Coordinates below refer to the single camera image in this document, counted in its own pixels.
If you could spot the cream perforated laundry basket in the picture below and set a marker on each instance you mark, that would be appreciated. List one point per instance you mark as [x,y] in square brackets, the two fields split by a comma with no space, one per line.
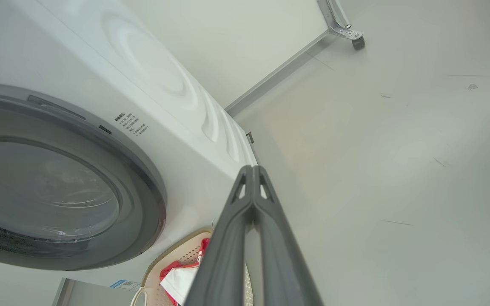
[153,276]

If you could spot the white front-load washing machine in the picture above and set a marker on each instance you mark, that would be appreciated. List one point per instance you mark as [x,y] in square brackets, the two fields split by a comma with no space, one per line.
[164,85]

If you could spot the black caster wheel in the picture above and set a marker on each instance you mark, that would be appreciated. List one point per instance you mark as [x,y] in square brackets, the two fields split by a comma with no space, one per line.
[358,43]

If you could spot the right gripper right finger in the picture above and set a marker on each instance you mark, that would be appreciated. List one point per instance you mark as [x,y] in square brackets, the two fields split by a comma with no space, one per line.
[279,263]

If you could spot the metal partition leg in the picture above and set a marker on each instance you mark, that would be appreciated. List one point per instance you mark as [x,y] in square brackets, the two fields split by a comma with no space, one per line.
[336,21]

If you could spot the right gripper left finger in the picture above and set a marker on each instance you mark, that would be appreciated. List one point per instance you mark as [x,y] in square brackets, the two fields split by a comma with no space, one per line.
[223,255]

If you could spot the washing machine glass door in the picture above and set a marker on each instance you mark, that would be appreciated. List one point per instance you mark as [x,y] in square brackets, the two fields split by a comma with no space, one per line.
[143,204]

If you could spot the red basketball jersey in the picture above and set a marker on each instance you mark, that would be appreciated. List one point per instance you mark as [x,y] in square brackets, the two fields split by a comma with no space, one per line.
[181,284]

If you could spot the blue energy label sticker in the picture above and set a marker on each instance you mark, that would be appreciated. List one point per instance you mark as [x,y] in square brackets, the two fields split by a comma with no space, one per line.
[125,285]

